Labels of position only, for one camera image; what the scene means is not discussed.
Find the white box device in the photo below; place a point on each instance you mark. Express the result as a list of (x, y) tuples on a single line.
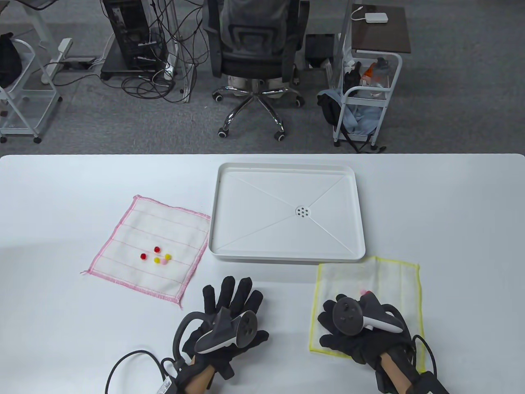
[(376, 17)]

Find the white desk foot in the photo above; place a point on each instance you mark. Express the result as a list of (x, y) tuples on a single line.
[(55, 61)]

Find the clear bottle grey cap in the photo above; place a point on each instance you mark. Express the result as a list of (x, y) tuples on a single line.
[(381, 76)]

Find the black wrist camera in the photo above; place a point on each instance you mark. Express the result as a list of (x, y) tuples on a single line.
[(384, 379), (225, 369)]

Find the orange capped bottle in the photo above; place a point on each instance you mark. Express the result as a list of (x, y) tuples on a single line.
[(368, 73)]

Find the grey white hand controller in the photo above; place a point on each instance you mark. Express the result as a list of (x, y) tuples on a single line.
[(225, 334), (346, 316)]

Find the blue cloth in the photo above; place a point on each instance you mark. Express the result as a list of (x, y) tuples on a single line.
[(361, 119)]

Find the person's right forearm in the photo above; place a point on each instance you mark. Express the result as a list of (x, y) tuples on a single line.
[(396, 373)]

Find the white metal cart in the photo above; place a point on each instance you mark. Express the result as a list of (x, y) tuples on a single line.
[(385, 102), (39, 98)]

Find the black bin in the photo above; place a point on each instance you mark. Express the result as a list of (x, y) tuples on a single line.
[(319, 49)]

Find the black armband sensor box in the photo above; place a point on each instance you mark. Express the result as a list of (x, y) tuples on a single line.
[(174, 385), (430, 383)]

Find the white plastic tray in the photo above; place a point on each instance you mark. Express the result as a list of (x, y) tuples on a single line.
[(262, 221)]

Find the person's left forearm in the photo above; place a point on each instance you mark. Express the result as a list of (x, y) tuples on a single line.
[(202, 381)]

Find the black floor socket box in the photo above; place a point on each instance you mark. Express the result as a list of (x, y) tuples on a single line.
[(78, 63)]

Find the black bag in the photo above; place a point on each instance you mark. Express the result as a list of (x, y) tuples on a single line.
[(8, 61)]

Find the black tower stand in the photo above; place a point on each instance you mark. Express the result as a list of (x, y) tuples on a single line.
[(119, 72)]

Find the black backpack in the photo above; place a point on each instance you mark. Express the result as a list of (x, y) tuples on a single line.
[(330, 108)]

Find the person's left hand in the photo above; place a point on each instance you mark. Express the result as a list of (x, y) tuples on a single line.
[(233, 295)]

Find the pink-edged white dish cloth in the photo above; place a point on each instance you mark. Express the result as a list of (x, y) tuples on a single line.
[(156, 225)]

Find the black computer tower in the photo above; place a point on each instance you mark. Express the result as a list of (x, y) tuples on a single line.
[(129, 28)]

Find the black office chair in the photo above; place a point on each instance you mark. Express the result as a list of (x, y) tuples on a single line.
[(254, 49)]

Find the brown side table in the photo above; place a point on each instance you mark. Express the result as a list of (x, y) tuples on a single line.
[(381, 37)]

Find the silver desk leg frame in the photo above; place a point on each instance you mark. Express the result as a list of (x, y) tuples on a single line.
[(184, 61)]

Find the yellow-edged white dish cloth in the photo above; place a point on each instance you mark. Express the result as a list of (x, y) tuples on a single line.
[(385, 279)]

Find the person's right hand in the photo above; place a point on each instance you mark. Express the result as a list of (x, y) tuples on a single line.
[(361, 347)]

